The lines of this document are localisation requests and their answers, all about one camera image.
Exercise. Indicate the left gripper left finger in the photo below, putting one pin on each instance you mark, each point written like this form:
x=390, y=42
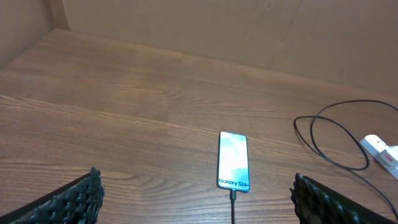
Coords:
x=76, y=202

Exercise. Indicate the white power strip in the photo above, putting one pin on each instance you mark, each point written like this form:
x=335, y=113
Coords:
x=384, y=154

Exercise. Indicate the Samsung Galaxy smartphone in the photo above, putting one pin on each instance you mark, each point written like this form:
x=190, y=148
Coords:
x=233, y=163

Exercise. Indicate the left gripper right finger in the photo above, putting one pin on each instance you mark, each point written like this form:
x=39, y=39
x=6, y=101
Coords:
x=315, y=203

